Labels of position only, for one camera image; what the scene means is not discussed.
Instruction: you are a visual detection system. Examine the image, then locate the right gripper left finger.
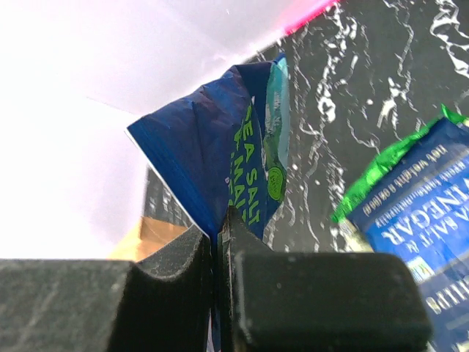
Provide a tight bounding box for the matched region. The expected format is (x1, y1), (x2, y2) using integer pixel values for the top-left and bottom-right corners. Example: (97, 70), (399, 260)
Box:
(1, 227), (212, 351)

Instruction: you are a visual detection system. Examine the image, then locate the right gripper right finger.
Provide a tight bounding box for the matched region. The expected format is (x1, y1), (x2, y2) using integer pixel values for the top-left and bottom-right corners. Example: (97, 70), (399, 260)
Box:
(218, 207), (433, 351)

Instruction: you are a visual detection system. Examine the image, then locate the white blue snack packet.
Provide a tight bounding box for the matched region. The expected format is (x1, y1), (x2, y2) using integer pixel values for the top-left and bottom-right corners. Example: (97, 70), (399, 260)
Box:
(126, 53), (292, 352)

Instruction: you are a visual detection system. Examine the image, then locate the blue sea salt vinegar bag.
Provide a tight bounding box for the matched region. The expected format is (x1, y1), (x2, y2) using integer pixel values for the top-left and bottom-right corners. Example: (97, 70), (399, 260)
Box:
(341, 117), (468, 351)

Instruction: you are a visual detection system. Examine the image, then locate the brown paper bag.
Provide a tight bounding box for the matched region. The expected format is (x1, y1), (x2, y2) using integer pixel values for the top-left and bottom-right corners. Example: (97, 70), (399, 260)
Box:
(108, 216), (188, 262)

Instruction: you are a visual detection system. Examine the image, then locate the pink tape strip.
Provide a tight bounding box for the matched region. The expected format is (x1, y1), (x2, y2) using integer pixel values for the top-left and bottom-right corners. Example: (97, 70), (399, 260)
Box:
(281, 0), (337, 35)

